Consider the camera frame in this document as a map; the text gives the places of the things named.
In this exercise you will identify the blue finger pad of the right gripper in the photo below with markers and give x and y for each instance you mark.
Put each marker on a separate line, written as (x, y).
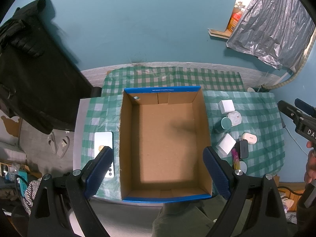
(308, 109)

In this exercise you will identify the large-check green tablecloth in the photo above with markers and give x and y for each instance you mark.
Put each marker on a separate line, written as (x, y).
(260, 116)

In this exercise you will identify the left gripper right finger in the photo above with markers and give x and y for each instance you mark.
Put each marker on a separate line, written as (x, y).
(266, 215)

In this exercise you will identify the white smartphone with stickers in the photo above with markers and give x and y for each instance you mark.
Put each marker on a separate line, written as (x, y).
(104, 153)

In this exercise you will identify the small-check green tablecloth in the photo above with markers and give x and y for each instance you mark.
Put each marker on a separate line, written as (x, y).
(145, 76)

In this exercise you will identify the silver foil sheet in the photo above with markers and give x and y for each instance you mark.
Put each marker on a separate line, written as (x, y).
(277, 32)

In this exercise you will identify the orange box in window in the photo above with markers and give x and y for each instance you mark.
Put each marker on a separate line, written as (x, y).
(234, 19)

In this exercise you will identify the white octagonal device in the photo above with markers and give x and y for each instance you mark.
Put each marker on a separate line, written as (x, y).
(235, 118)

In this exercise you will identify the magenta gold lighter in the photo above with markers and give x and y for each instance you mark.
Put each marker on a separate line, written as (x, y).
(235, 159)

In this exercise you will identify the teal round tin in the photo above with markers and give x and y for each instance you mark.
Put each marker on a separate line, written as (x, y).
(223, 125)

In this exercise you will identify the white earbuds case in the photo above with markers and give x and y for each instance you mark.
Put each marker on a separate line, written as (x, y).
(250, 138)

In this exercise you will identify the black power adapter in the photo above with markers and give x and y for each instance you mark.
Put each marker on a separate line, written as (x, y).
(242, 148)

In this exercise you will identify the white slippers on floor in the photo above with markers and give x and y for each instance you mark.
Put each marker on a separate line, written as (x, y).
(58, 148)

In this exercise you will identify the blue-edged cardboard box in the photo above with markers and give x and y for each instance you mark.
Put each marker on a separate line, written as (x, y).
(162, 134)

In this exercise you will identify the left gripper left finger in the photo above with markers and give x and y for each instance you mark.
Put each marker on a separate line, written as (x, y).
(48, 216)

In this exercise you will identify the person right hand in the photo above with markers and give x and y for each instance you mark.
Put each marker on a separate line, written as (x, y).
(310, 173)

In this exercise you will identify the black bag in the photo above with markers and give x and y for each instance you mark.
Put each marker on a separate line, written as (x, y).
(38, 82)

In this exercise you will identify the white charger cube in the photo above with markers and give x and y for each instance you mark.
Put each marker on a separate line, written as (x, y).
(225, 145)
(226, 106)

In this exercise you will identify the white round disc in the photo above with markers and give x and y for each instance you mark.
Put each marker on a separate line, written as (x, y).
(243, 166)

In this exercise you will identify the striped cloth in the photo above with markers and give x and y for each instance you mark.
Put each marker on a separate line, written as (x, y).
(30, 194)

